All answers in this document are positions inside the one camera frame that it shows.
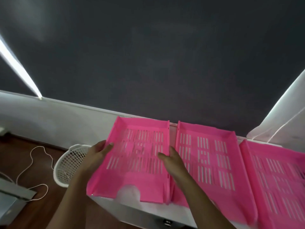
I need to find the long white floor cable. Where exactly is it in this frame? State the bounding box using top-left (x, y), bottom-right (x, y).
top-left (15, 146), bottom-right (56, 202)

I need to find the dark grey roller blind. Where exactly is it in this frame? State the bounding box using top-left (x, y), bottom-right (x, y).
top-left (0, 0), bottom-right (305, 139)

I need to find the person's left hand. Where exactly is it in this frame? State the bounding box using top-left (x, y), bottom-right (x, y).
top-left (80, 140), bottom-right (114, 176)

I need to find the white sheer curtain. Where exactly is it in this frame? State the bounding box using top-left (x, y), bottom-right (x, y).
top-left (247, 69), bottom-right (305, 148)

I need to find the person's left forearm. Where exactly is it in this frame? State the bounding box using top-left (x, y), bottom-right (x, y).
top-left (47, 169), bottom-right (93, 229)

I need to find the white plastic mesh basket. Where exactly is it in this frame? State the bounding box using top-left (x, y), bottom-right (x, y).
top-left (53, 144), bottom-right (93, 188)

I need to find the person's right hand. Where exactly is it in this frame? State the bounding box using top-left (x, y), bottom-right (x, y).
top-left (158, 146), bottom-right (191, 183)

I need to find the grey metal box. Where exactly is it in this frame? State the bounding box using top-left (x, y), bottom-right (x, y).
top-left (0, 177), bottom-right (37, 226)

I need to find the person's right forearm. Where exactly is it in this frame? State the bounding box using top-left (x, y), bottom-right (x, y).
top-left (176, 175), bottom-right (236, 229)

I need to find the pink slotted plastic tray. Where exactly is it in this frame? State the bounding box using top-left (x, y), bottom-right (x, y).
top-left (239, 139), bottom-right (305, 229)
top-left (86, 116), bottom-right (171, 205)
top-left (169, 121), bottom-right (258, 225)

